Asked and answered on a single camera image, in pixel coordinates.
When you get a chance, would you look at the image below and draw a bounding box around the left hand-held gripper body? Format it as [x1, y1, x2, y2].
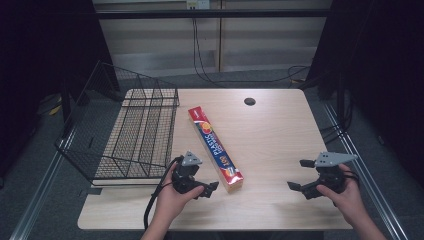
[171, 150, 204, 195]

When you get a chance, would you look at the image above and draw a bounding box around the black horizontal bar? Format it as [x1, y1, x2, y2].
[95, 8, 332, 20]

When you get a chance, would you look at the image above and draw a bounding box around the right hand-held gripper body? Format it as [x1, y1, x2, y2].
[314, 151, 358, 195]

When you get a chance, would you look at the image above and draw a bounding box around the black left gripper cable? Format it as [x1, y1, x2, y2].
[143, 155, 184, 231]

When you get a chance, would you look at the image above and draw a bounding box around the yellow floor object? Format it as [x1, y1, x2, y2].
[48, 94, 64, 117]

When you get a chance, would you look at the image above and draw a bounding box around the aluminium floor rail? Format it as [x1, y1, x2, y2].
[322, 101, 409, 240]
[9, 129, 76, 240]

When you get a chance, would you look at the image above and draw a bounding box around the black curtain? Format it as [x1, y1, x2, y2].
[0, 0, 121, 188]
[304, 0, 424, 188]

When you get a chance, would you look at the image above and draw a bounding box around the person's right hand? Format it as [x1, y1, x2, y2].
[316, 164, 368, 228]

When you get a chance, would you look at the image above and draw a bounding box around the red blue plastic wrap box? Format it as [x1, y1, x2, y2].
[187, 105, 245, 194]

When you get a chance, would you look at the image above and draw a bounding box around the person's left hand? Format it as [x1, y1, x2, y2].
[154, 162, 206, 222]

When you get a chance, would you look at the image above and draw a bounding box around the black wire basket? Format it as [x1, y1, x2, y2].
[54, 60, 181, 187]

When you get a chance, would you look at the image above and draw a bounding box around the black floor cable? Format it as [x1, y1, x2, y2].
[191, 18, 312, 85]

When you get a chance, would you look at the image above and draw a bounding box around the bundle of black cables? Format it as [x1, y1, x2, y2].
[319, 76, 355, 145]

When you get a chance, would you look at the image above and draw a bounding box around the white wall socket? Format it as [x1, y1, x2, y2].
[185, 0, 211, 10]

